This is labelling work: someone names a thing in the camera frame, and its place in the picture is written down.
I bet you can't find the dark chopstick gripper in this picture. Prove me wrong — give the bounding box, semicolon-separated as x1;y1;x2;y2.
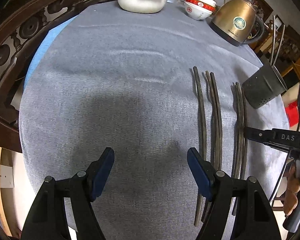
270;15;276;67

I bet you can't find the dark thin chopstick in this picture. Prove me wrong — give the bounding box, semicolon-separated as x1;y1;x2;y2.
201;70;220;223

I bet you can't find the person's right hand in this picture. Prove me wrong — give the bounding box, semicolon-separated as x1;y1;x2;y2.
283;163;300;216

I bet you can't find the carved dark wooden chair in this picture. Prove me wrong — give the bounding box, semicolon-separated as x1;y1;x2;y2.
0;0;113;152

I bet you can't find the gold electric kettle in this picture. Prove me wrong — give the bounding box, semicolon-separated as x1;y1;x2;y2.
209;0;265;47

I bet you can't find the grey table cloth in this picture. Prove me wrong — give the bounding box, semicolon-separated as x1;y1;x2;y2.
18;0;291;240

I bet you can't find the red white bowl stack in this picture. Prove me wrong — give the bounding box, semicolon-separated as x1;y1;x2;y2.
184;0;216;21

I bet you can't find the grey perforated utensil cup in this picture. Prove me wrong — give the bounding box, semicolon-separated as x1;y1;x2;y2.
242;55;287;109

